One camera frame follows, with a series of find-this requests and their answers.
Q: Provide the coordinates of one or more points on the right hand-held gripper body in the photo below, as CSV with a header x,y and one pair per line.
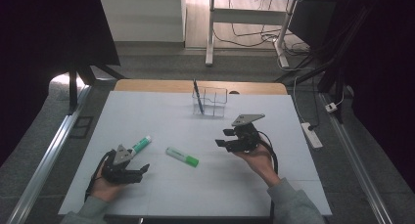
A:
x,y
246,139

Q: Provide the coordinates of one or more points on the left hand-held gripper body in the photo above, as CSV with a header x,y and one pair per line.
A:
x,y
120,175

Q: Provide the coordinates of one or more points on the green and white marker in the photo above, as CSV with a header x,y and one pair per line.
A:
x,y
142,145

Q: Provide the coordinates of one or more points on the clear acrylic pen holder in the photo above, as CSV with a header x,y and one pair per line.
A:
x,y
215,106

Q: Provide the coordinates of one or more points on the green highlighter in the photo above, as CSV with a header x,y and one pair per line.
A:
x,y
182,157

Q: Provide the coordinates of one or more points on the blue pen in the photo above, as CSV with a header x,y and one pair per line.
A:
x,y
198,98

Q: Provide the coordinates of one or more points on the person's left hand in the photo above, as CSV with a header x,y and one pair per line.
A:
x,y
102,189

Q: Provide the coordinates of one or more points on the person's right hand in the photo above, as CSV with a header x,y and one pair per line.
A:
x,y
261,162

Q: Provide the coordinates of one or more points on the white table mat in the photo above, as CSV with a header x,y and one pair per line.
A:
x,y
182,191

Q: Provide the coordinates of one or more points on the white power strip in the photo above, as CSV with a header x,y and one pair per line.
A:
x,y
312,135

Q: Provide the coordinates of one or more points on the small white adapter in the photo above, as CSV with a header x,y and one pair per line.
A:
x,y
331,107

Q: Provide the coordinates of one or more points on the black metal stand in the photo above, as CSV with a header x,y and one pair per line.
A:
x,y
336,54
72,90

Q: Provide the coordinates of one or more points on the white-legged desk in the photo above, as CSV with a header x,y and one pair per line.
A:
x,y
248,16

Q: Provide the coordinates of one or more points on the black curtain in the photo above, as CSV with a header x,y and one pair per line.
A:
x,y
39,54
385,70

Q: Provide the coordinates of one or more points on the aluminium rail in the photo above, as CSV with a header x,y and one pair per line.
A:
x,y
355,165
49,158

